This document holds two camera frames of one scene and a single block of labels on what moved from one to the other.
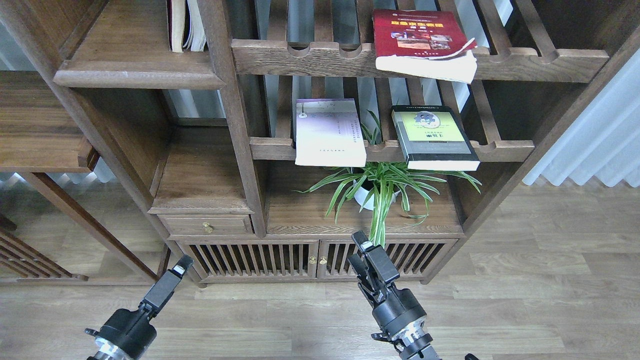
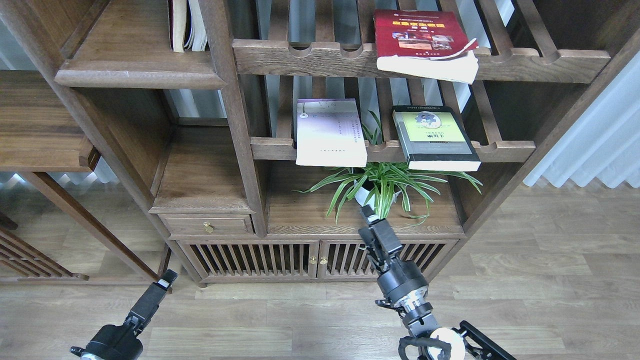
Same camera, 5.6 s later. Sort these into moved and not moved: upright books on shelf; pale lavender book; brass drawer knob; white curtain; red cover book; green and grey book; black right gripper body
Moved: black right gripper body
Not moved: pale lavender book; white curtain; red cover book; upright books on shelf; green and grey book; brass drawer knob
